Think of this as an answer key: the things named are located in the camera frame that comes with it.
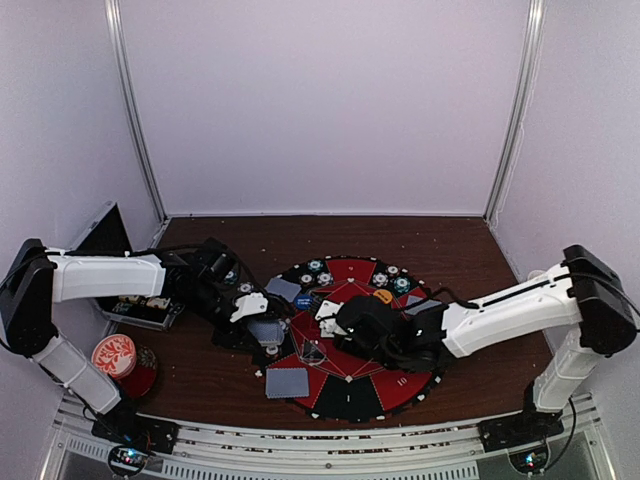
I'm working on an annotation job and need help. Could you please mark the card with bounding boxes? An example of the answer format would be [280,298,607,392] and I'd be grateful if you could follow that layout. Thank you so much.
[404,295,426,310]
[265,277,301,302]
[265,368,310,399]

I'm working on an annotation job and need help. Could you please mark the white grey chip stack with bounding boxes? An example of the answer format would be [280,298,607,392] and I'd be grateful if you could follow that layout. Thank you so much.
[237,282,253,294]

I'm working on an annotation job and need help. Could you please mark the orange big blind button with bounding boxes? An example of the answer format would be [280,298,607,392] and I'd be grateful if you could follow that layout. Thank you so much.
[373,289,394,304]

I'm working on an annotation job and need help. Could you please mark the green chips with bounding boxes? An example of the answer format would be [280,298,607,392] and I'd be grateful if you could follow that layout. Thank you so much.
[393,277,411,295]
[307,259,324,272]

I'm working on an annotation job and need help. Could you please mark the white chips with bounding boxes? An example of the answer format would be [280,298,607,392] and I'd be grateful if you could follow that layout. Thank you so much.
[371,272,389,287]
[316,272,333,286]

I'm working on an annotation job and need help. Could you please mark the blue playing card deck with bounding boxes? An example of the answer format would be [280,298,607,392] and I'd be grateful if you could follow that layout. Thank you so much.
[247,320,286,348]

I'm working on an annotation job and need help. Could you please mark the red black chips seat three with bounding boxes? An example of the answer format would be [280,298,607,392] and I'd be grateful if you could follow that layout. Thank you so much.
[264,345,282,359]

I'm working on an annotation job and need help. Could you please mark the blue small blind button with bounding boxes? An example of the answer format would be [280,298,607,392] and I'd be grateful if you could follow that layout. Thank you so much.
[293,294,313,310]

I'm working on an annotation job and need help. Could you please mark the red black chips seat five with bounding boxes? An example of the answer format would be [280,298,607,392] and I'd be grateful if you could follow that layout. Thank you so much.
[299,273,314,285]

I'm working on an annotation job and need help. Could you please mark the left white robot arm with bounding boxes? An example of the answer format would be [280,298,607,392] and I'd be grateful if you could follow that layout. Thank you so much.
[1,238,293,444]

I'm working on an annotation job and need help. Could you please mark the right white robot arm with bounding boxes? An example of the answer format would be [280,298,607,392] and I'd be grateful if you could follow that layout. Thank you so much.
[316,245,639,442]

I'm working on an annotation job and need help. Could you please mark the red gold card box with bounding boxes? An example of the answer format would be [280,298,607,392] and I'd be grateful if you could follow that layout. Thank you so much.
[145,297,171,310]

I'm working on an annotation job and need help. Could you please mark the black gold card box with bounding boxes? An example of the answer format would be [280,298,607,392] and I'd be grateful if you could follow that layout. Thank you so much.
[118,296,144,304]

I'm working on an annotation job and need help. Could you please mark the round red black poker mat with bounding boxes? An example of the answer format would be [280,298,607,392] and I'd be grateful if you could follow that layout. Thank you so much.
[254,256,452,423]

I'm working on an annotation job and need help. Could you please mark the red floral round tin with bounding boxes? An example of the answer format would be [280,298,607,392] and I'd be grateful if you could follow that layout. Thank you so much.
[91,334,137,381]

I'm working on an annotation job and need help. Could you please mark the aluminium poker case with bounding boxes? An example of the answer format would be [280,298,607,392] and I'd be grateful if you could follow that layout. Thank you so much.
[69,201,185,331]

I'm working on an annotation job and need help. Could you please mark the dark red round lid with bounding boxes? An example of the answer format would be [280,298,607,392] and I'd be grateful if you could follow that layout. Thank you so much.
[119,344,158,399]

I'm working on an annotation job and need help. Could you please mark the patterned paper cup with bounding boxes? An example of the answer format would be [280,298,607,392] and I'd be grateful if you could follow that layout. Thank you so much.
[527,270,545,281]

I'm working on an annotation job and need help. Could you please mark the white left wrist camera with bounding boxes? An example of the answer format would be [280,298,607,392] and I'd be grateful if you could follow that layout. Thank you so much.
[229,292,268,323]

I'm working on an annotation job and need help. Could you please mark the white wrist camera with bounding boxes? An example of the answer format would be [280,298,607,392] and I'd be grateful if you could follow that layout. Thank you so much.
[229,292,268,323]
[314,300,347,338]

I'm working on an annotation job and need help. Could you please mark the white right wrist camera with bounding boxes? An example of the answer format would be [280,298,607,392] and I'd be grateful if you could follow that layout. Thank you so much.
[314,300,347,338]

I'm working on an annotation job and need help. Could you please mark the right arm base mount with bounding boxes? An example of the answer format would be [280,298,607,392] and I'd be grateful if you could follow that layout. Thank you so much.
[478,414,564,453]

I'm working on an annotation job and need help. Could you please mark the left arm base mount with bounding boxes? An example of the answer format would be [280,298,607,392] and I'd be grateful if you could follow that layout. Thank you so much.
[91,400,179,454]

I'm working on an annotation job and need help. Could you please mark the front aluminium rail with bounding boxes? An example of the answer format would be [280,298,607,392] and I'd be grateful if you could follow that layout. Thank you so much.
[37,392,619,480]

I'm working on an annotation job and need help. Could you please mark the left aluminium frame post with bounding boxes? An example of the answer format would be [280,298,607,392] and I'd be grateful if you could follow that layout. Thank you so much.
[104,0,168,223]

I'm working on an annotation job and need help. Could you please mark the aluminium frame post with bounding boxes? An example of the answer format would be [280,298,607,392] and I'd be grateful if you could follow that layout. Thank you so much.
[104,0,168,223]
[483,0,546,228]

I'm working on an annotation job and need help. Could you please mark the right aluminium frame post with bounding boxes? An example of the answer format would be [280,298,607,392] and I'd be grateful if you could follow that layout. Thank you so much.
[483,0,546,228]

